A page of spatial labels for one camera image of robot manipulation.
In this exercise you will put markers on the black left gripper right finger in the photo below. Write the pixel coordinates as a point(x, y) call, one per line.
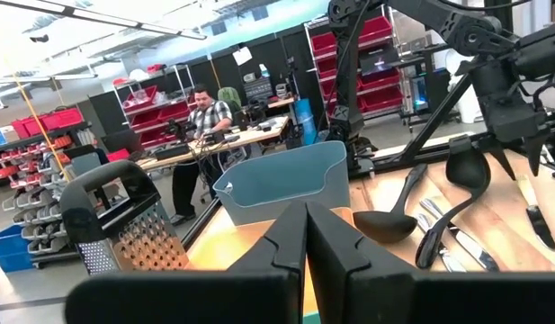
point(394, 297)

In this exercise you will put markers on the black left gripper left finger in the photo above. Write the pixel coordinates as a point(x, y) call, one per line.
point(259, 292)

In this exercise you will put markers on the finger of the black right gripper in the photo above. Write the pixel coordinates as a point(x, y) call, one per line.
point(538, 148)
point(499, 153)

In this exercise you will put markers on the black plastic ladle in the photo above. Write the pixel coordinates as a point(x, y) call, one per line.
point(468, 168)

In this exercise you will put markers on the black plastic serving spoon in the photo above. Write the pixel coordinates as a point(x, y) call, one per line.
point(385, 225)

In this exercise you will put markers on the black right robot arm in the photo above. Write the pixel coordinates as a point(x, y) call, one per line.
point(349, 67)

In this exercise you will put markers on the white trash bin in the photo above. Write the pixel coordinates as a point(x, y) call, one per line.
point(466, 103)

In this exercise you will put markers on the blue-grey plastic bin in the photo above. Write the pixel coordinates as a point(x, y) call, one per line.
point(281, 184)

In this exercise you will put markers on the long wooden desk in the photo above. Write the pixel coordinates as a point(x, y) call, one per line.
point(241, 139)

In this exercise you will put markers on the blue barrel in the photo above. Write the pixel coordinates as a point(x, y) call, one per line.
point(305, 119)

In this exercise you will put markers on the person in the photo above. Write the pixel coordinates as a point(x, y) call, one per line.
point(209, 117)

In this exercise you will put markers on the green backpack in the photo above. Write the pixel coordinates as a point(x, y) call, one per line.
point(230, 96)

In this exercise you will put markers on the white paper sheet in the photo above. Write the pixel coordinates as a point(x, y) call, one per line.
point(242, 56)

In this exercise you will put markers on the shelf of small parts bins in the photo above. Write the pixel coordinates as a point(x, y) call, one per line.
point(34, 202)

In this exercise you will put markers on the blue plastic tote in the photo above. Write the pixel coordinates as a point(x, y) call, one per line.
point(9, 249)

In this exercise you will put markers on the red storage crate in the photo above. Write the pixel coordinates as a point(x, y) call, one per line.
point(63, 118)
point(27, 127)

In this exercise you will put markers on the black overhead light bar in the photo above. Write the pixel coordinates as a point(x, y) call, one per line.
point(101, 18)

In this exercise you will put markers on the black aluminium rig frame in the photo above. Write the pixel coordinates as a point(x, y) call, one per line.
point(434, 117)

